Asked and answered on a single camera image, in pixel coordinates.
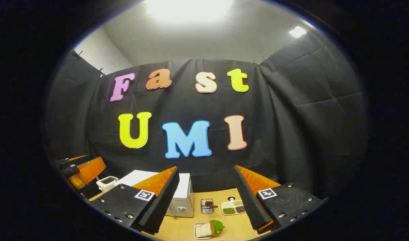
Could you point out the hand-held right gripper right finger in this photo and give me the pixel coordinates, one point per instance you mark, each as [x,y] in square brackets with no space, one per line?
[249,204]

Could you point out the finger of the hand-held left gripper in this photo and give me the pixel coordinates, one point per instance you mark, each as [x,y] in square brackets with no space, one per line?
[72,170]
[65,161]

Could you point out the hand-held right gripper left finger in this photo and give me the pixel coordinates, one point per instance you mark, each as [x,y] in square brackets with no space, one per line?
[161,204]

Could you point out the white microwave oven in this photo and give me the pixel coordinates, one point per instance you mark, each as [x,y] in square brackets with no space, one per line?
[184,197]

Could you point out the sandwich with green lettuce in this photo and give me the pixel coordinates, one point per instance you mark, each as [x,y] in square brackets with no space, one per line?
[206,230]

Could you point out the white divided bean plate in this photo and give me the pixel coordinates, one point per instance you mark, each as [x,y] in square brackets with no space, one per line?
[228,211]

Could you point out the white toaster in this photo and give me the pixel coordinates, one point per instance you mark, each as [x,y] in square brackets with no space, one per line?
[105,184]

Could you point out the small white rectangular tray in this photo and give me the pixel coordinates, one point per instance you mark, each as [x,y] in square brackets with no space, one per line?
[198,224]

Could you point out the black backdrop cloth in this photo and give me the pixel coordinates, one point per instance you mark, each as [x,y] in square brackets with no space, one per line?
[274,117]

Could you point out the small ceiling light panel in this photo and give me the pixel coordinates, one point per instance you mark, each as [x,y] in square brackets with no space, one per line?
[297,31]

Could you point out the large ceiling light panel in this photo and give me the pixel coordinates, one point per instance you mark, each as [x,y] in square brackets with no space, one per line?
[187,8]

